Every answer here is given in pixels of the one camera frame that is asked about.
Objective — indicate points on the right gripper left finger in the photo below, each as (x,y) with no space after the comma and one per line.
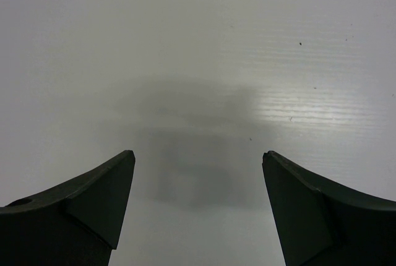
(77,222)

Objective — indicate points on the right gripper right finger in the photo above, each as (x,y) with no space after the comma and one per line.
(322,222)

